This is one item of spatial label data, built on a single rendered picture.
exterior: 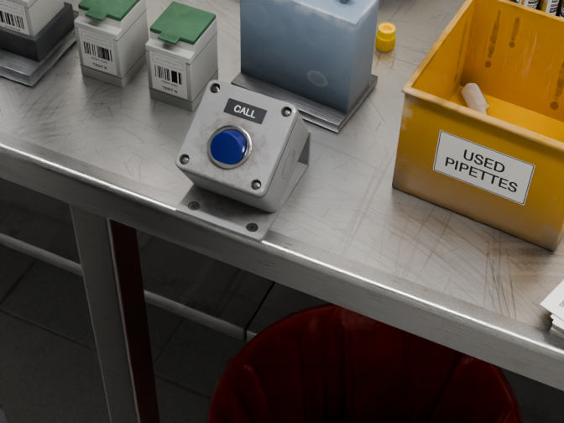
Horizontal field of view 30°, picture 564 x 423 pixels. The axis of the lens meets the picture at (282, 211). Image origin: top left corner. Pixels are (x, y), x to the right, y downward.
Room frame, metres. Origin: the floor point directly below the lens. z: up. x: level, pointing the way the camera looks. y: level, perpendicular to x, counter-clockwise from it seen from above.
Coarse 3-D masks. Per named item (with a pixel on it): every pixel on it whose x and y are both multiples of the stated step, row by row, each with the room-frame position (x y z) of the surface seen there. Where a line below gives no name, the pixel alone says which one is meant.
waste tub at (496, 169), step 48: (480, 0) 0.66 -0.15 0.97; (432, 48) 0.59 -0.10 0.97; (480, 48) 0.66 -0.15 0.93; (528, 48) 0.64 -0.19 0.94; (432, 96) 0.54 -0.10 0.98; (528, 96) 0.64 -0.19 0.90; (432, 144) 0.54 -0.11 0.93; (480, 144) 0.52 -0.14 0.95; (528, 144) 0.51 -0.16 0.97; (432, 192) 0.54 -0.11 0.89; (480, 192) 0.52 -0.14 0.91; (528, 192) 0.50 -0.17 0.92; (528, 240) 0.50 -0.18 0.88
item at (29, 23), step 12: (0, 0) 0.68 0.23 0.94; (12, 0) 0.68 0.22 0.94; (24, 0) 0.67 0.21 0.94; (36, 0) 0.68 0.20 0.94; (48, 0) 0.70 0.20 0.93; (60, 0) 0.71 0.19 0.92; (0, 12) 0.68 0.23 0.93; (12, 12) 0.68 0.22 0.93; (24, 12) 0.67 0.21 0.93; (36, 12) 0.68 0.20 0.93; (48, 12) 0.69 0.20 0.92; (0, 24) 0.69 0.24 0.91; (12, 24) 0.68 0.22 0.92; (24, 24) 0.68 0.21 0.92; (36, 24) 0.68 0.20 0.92
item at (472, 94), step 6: (468, 84) 0.65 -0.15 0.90; (474, 84) 0.65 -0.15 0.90; (462, 90) 0.64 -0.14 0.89; (468, 90) 0.64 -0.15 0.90; (474, 90) 0.64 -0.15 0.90; (480, 90) 0.64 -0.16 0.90; (468, 96) 0.64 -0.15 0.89; (474, 96) 0.63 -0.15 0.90; (480, 96) 0.63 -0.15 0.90; (468, 102) 0.63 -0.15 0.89; (474, 102) 0.63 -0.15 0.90; (480, 102) 0.63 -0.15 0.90; (486, 102) 0.63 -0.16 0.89; (474, 108) 0.62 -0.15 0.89; (486, 108) 0.63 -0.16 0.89
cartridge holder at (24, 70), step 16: (64, 16) 0.70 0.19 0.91; (0, 32) 0.68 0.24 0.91; (16, 32) 0.68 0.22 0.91; (48, 32) 0.68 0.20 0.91; (64, 32) 0.70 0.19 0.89; (0, 48) 0.68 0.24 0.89; (16, 48) 0.68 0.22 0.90; (32, 48) 0.67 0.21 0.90; (48, 48) 0.68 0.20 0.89; (64, 48) 0.69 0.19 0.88; (0, 64) 0.66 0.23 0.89; (16, 64) 0.66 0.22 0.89; (32, 64) 0.66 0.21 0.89; (48, 64) 0.67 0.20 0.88; (16, 80) 0.66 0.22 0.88; (32, 80) 0.65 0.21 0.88
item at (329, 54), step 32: (256, 0) 0.66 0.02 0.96; (288, 0) 0.65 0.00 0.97; (320, 0) 0.65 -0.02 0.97; (352, 0) 0.65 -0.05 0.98; (256, 32) 0.66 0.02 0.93; (288, 32) 0.65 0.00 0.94; (320, 32) 0.63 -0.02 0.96; (352, 32) 0.62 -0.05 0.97; (256, 64) 0.66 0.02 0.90; (288, 64) 0.65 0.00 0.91; (320, 64) 0.63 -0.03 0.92; (352, 64) 0.62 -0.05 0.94; (288, 96) 0.64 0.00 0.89; (320, 96) 0.63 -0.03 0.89; (352, 96) 0.63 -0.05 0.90
